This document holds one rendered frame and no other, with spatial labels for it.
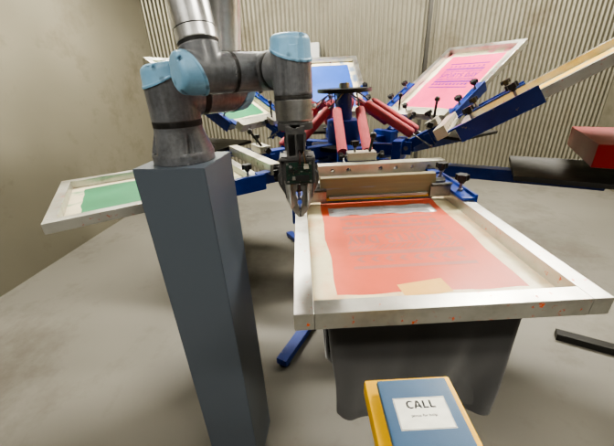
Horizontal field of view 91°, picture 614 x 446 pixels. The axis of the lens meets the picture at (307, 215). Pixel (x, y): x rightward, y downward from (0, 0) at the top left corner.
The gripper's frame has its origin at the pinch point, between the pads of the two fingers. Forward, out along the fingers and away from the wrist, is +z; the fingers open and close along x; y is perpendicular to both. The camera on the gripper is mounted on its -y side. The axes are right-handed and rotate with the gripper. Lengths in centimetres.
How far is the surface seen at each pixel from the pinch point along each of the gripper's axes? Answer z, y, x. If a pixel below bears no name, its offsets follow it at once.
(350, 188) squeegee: 7.6, -35.8, 17.5
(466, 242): 14.2, -5.3, 44.1
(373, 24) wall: -89, -357, 95
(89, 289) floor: 108, -128, -165
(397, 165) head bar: 7, -59, 41
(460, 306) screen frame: 11.2, 22.6, 28.1
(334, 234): 14.1, -14.1, 9.5
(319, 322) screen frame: 13.0, 22.6, 2.6
